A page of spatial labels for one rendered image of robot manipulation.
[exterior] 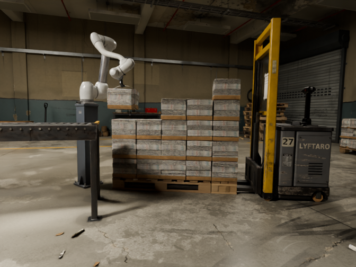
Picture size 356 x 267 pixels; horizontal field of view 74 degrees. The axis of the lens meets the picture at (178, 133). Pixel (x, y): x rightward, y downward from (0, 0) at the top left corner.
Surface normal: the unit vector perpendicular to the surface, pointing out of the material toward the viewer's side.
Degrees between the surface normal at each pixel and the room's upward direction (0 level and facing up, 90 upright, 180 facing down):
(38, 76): 90
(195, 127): 90
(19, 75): 90
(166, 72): 90
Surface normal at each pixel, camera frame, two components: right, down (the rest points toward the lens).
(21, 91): 0.27, 0.09
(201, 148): -0.09, 0.08
